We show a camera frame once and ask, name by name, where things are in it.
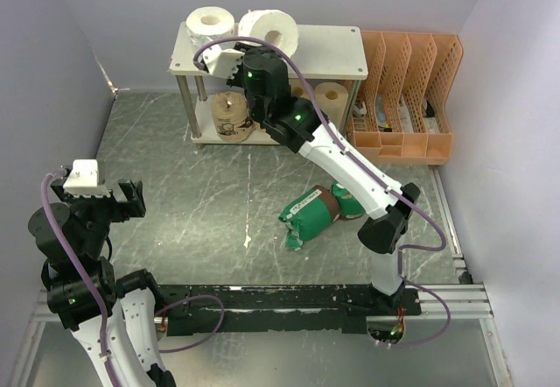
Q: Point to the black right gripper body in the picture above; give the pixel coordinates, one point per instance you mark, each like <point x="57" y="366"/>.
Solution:
<point x="238" y="80"/>

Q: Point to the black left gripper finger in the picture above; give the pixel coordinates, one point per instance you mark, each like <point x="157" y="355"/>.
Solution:
<point x="127" y="194"/>
<point x="137" y="204"/>

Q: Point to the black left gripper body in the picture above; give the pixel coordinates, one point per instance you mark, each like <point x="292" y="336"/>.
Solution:
<point x="94" y="213"/>

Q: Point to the tan unwrapped paper roll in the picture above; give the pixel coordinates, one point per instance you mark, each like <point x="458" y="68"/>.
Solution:
<point x="332" y="99"/>
<point x="298" y="88"/>

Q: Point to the white roll with red dots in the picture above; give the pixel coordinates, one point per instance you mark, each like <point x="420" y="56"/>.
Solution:
<point x="273" y="26"/>

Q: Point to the brown roll white label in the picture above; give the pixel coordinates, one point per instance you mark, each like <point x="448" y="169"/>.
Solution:
<point x="231" y="117"/>

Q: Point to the white paper roll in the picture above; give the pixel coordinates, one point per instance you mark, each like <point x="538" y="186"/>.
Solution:
<point x="207" y="24"/>

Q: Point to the green roll brown band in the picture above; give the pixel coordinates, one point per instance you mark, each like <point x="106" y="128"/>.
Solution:
<point x="308" y="215"/>

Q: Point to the green paper roll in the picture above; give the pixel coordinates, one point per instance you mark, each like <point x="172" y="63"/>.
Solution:
<point x="350" y="208"/>

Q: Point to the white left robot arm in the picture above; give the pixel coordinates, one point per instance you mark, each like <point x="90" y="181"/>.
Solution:
<point x="111" y="318"/>

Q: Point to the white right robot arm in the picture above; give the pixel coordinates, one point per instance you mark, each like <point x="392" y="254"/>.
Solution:
<point x="293" y="122"/>

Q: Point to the white two-tier shelf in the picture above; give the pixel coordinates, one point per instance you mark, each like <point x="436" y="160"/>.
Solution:
<point x="325" y="53"/>

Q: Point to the grey white tape dispenser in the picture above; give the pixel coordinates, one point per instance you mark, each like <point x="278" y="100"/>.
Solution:
<point x="360" y="110"/>

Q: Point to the blue item in organizer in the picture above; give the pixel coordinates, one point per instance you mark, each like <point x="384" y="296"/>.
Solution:
<point x="380" y="114"/>

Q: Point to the orange plastic file organizer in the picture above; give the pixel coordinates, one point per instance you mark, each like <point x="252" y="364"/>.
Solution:
<point x="414" y="68"/>

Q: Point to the white packets in organizer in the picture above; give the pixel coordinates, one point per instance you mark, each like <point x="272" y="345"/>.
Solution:
<point x="405" y="118"/>

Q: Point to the black item in organizer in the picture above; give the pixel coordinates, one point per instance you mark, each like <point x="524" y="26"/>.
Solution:
<point x="429" y="110"/>

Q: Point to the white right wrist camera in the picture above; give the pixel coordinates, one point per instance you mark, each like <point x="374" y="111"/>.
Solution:
<point x="221" y="63"/>

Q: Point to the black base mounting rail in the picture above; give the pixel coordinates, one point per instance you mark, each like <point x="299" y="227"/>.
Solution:
<point x="347" y="308"/>

